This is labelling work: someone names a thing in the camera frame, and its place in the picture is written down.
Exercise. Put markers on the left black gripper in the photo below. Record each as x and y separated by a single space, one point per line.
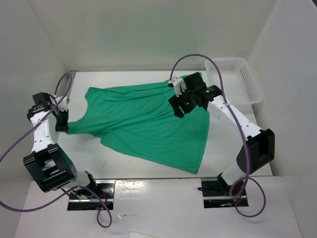
64 127

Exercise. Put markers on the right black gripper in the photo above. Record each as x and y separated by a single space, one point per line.
175 102

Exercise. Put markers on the green tank top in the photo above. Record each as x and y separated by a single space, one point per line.
138 121

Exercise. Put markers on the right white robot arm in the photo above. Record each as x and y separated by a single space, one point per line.
258 145

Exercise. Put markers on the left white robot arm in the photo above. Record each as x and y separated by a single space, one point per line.
48 164

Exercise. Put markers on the white plastic mesh basket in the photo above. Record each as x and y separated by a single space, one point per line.
240 86

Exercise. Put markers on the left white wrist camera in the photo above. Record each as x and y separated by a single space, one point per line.
62 103

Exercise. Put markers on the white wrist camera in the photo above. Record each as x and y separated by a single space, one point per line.
178 84
62 103

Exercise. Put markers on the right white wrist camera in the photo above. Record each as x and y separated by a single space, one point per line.
178 84

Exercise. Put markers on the aluminium table edge rail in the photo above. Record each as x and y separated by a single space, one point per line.
72 75

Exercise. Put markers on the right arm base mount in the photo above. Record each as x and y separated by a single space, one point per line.
216 195

